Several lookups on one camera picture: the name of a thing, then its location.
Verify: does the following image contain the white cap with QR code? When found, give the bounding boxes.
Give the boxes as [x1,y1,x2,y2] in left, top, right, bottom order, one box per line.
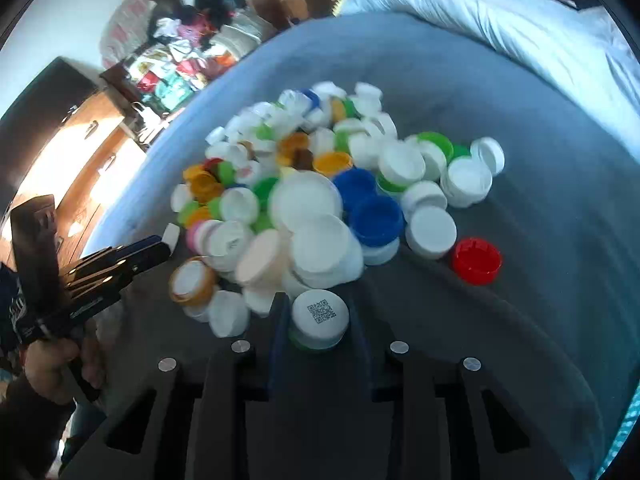
[290,289,350,351]

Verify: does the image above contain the person's left hand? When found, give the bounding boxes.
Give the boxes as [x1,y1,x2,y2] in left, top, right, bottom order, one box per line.
[24,321,105,405]

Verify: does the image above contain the large white cap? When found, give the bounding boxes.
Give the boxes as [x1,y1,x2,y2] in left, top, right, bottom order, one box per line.
[268,171,343,232]

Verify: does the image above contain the blue cap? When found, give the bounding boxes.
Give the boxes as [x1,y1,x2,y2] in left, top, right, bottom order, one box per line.
[349,195,405,247]

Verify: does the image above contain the red cap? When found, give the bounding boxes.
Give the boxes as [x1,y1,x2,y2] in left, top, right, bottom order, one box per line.
[450,237,503,286]

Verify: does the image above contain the wooden drawer dresser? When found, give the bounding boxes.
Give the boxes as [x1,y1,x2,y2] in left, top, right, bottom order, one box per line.
[0,89,151,271]

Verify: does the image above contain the pile of clothes and bags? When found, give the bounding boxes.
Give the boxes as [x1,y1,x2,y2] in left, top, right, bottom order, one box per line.
[99,0,276,114]

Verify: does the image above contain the light blue duvet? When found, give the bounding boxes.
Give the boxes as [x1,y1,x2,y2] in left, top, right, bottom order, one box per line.
[338,0,639,157]

